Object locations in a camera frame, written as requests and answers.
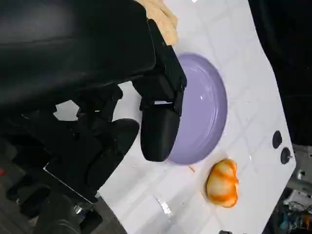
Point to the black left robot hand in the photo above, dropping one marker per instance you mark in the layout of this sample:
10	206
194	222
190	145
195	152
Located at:
73	48

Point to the lilac plate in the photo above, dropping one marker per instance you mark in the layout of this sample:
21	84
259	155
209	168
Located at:
204	109

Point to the black round table grommet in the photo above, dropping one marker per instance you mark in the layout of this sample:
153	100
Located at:
276	139

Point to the black table knob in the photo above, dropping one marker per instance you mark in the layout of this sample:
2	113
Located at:
285	155

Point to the workshop equipment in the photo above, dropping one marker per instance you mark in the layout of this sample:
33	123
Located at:
298	195

